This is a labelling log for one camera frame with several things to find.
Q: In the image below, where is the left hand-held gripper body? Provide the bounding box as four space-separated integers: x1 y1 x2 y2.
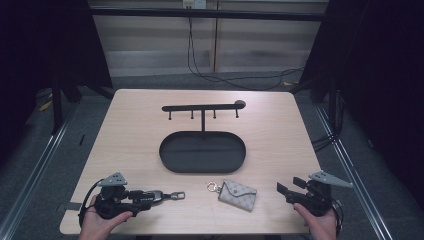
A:
94 171 141 220

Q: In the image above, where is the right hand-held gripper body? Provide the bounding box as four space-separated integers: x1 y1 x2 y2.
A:
286 170 354 217

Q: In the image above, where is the black car key with clip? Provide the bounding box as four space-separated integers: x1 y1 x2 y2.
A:
146 189 186 203

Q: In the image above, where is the grey key pouch with ring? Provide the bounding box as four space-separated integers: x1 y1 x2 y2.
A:
206 179 258 213

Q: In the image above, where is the black key stand with tray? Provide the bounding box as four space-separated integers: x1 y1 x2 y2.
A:
158 99 247 175

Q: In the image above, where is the person's left hand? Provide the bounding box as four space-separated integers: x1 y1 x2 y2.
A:
78 194 134 240

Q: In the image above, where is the person's right hand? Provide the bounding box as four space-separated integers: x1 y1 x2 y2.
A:
293 203 338 240

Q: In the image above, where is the grey tape strip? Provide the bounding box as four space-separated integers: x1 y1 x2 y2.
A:
64 201 83 212

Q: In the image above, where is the black stand leg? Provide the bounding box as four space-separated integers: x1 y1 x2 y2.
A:
50 74 65 136

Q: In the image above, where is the yellow floor tape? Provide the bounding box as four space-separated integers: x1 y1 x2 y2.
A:
37 99 54 112

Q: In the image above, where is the black curtain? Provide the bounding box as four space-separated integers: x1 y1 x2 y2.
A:
298 0 424 211
0 0 114 168

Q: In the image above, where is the right hand-held gripper cable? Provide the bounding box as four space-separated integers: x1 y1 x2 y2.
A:
329 199 344 238

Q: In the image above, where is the hand-held gripper cable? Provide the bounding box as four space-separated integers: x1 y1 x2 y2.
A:
78 179 105 228
329 199 344 238

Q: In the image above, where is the left hand-held gripper cable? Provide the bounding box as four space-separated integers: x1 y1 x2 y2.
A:
78 179 105 228

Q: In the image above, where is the metal floor rail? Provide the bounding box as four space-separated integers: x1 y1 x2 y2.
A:
314 104 399 240
0 108 79 240

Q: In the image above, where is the bundle of black floor cables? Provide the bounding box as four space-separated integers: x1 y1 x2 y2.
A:
311 89 345 153

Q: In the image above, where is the black wall cable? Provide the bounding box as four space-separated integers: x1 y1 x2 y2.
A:
187 17 305 92

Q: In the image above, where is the black horizontal frame bar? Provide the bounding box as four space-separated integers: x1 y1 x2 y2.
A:
88 7 327 23

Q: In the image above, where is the white wall socket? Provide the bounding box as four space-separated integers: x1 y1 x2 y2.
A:
182 0 208 10

